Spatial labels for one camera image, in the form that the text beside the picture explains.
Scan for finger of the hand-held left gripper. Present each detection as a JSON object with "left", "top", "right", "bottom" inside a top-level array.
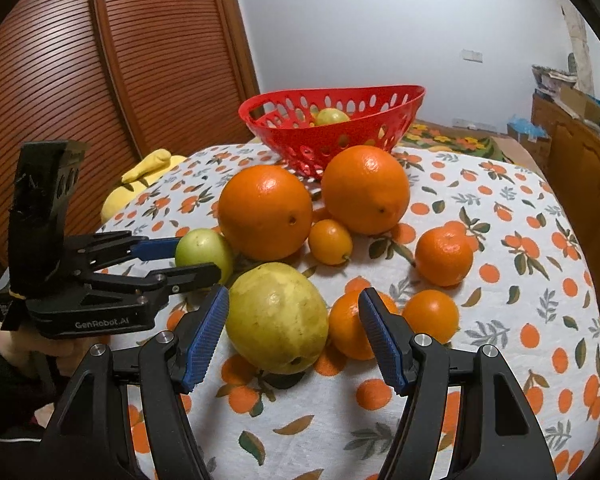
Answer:
[
  {"left": 62, "top": 231, "right": 183, "bottom": 273},
  {"left": 77, "top": 261, "right": 223, "bottom": 311}
]

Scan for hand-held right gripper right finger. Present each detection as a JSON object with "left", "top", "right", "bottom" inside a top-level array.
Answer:
[{"left": 357, "top": 287, "right": 558, "bottom": 480}]

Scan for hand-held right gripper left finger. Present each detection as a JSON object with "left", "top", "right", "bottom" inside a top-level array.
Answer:
[{"left": 40, "top": 285, "right": 231, "bottom": 480}]

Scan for small green guava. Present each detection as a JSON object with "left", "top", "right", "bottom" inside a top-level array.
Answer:
[{"left": 175, "top": 228, "right": 235, "bottom": 286}]

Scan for mandarin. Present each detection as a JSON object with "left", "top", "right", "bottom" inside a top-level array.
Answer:
[
  {"left": 415, "top": 226, "right": 475, "bottom": 288},
  {"left": 328, "top": 290, "right": 398, "bottom": 361},
  {"left": 402, "top": 289, "right": 460, "bottom": 345}
]

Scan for large yellow guava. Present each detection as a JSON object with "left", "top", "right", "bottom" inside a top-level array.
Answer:
[{"left": 225, "top": 262, "right": 330, "bottom": 376}]

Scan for large orange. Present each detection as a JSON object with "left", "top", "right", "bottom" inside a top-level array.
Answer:
[
  {"left": 321, "top": 145, "right": 412, "bottom": 236},
  {"left": 217, "top": 165, "right": 314, "bottom": 262}
]

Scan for small oval kumquat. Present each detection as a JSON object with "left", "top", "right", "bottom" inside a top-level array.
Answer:
[{"left": 308, "top": 219, "right": 354, "bottom": 266}]

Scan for red perforated plastic basket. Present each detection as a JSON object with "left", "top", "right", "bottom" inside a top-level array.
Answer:
[{"left": 238, "top": 84, "right": 427, "bottom": 180}]

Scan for person's left forearm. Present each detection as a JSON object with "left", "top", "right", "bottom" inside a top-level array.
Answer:
[{"left": 0, "top": 350, "right": 56, "bottom": 443}]

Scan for person's left hand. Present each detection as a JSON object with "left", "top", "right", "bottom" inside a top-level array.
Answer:
[{"left": 0, "top": 330, "right": 88, "bottom": 378}]

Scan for yellow plush toy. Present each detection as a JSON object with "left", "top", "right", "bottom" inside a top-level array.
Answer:
[{"left": 100, "top": 149, "right": 187, "bottom": 223}]

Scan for orange-print white tablecloth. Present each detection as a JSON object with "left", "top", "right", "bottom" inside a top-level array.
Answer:
[{"left": 30, "top": 142, "right": 600, "bottom": 480}]

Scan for wooden louvred wardrobe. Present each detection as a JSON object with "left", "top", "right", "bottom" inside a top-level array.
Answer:
[{"left": 0, "top": 0, "right": 261, "bottom": 271}]

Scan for floral blanket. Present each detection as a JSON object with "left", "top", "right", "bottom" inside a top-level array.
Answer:
[{"left": 397, "top": 120, "right": 506, "bottom": 161}]

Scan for yellow-green fruit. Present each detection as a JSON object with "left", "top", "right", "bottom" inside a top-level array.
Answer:
[{"left": 314, "top": 107, "right": 352, "bottom": 127}]

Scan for blue plastic bags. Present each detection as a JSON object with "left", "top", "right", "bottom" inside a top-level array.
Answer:
[{"left": 507, "top": 115, "right": 548, "bottom": 138}]

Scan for wooden cabinet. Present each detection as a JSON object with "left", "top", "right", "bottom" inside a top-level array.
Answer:
[{"left": 530, "top": 92, "right": 600, "bottom": 281}]

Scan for flat cardboard box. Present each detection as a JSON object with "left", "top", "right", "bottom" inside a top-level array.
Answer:
[{"left": 560, "top": 82, "right": 600, "bottom": 121}]

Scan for stack of papers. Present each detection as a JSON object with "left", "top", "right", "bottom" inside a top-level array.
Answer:
[{"left": 531, "top": 64, "right": 581, "bottom": 98}]

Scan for white curtain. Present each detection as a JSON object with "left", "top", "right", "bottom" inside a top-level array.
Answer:
[{"left": 560, "top": 5, "right": 593, "bottom": 93}]

